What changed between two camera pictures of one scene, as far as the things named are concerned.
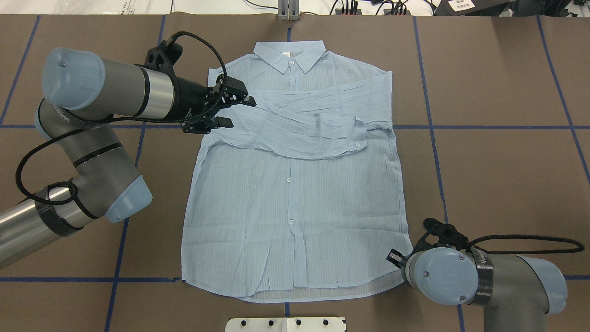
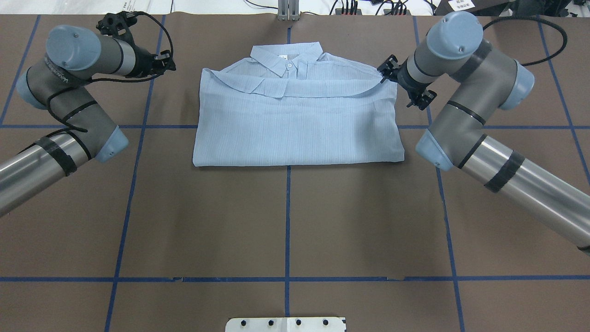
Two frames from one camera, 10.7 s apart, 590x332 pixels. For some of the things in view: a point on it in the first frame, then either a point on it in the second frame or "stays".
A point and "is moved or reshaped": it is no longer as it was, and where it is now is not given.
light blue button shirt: [300, 200] is moved or reshaped
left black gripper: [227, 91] -> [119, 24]
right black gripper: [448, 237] -> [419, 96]
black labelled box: [472, 8] stays
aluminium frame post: [288, 10] stays
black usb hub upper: [339, 11] stays
